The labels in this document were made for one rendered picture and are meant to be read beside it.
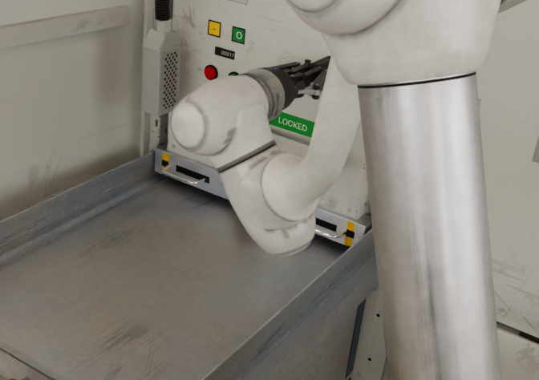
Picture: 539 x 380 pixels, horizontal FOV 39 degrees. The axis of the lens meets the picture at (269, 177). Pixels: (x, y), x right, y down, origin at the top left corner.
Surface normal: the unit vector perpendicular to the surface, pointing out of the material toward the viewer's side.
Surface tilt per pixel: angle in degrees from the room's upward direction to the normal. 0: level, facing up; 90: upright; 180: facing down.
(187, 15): 90
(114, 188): 90
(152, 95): 90
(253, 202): 93
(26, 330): 0
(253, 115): 55
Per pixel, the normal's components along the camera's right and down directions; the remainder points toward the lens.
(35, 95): 0.78, 0.34
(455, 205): 0.30, 0.12
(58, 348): 0.10, -0.89
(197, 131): -0.43, 0.30
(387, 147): -0.68, 0.21
